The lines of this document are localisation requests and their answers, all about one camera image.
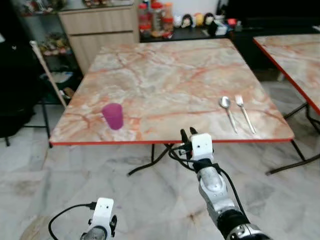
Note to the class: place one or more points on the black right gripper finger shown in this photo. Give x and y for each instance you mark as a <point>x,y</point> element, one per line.
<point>184,135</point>
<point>193,131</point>

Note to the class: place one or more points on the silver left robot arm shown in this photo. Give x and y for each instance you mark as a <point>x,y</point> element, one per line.
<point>96,234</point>

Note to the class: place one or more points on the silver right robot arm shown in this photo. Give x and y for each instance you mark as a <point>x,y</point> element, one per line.
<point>212,185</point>

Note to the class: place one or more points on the silver metal spoon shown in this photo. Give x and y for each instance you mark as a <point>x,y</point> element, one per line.
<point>224,102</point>

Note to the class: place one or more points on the silver metal fork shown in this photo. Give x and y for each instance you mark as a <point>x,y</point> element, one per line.
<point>245,115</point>

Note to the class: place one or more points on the marble pattern folding table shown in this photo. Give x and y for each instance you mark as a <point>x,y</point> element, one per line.
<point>165,80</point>

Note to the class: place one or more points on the purple plastic cup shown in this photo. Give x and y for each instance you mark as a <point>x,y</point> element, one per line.
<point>113,117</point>

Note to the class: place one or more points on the black haired doll figurine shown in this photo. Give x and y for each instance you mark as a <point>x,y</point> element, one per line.
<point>209,22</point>
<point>187,21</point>

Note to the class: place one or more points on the red lidded plastic jar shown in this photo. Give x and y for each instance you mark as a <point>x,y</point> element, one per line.
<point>168,22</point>
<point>144,20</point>
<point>157,19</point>

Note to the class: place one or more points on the yellow round figurine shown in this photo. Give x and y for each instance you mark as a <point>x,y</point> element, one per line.
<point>199,19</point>

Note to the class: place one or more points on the small red capped container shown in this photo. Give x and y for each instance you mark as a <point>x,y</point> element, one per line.
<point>231,22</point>

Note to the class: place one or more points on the red edged marble table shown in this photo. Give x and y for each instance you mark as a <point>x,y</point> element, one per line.
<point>295,55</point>

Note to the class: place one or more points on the light wooden cabinet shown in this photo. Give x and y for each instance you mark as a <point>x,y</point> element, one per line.
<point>100,30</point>

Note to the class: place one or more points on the pale wooden stick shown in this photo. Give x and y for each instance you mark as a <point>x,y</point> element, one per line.
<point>47,72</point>

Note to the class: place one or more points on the black chair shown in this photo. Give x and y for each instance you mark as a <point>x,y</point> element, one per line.
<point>12,85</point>

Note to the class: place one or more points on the black metal shelf rack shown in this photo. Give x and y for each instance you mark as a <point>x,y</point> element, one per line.
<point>47,30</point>

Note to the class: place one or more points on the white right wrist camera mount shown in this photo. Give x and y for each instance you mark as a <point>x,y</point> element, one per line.
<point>202,146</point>

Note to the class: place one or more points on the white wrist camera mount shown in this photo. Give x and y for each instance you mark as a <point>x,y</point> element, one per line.
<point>202,146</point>
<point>103,210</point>

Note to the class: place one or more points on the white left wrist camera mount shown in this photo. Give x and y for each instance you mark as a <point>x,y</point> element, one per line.
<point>103,210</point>

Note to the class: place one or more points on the dark metal table leg frame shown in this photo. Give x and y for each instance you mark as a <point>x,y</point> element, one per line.
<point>295,165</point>
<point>153,152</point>

